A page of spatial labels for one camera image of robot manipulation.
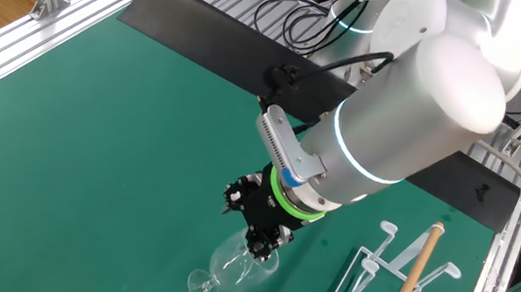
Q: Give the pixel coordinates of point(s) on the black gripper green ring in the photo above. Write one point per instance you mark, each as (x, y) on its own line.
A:
(267, 207)

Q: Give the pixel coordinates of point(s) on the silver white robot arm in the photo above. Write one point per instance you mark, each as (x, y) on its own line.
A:
(393, 133)

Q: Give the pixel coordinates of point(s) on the clear wine glass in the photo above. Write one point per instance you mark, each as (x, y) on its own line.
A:
(234, 268)

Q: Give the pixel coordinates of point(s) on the green table mat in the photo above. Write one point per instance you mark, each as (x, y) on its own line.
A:
(61, 165)

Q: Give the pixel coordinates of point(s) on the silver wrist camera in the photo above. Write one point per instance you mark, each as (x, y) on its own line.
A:
(281, 143)

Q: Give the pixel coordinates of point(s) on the black table mat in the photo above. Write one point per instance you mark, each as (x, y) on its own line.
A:
(181, 19)

